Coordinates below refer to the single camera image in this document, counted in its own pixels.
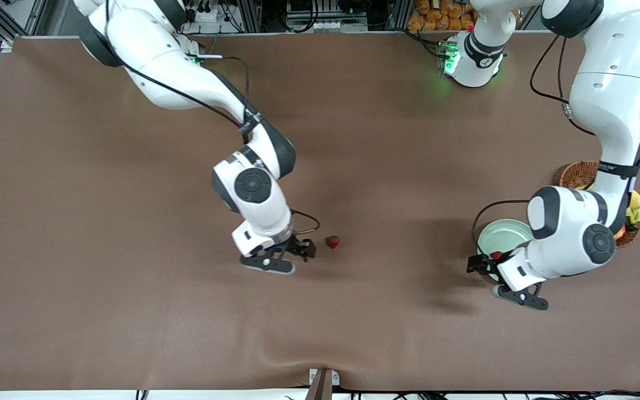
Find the pale green round plate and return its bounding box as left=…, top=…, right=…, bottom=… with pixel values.
left=477, top=219, right=536, bottom=283

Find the brown wicker basket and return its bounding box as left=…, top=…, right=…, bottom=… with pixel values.
left=559, top=160, right=640, bottom=249

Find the brown table cloth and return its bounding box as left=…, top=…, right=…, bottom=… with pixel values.
left=0, top=32, right=640, bottom=392

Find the white power strip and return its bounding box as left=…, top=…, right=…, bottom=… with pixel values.
left=187, top=4, right=226, bottom=24

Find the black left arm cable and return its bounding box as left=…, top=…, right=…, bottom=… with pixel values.
left=471, top=34, right=598, bottom=248

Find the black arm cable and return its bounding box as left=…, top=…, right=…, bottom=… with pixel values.
left=471, top=34, right=598, bottom=248
left=103, top=0, right=321, bottom=237

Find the metal table edge bracket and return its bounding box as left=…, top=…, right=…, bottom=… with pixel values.
left=304, top=368, right=341, bottom=400

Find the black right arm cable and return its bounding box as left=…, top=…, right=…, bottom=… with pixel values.
left=103, top=0, right=321, bottom=237

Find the aluminium frame post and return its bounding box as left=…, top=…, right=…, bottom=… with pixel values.
left=24, top=0, right=49, bottom=35
left=386, top=0, right=414, bottom=31
left=235, top=0, right=263, bottom=33

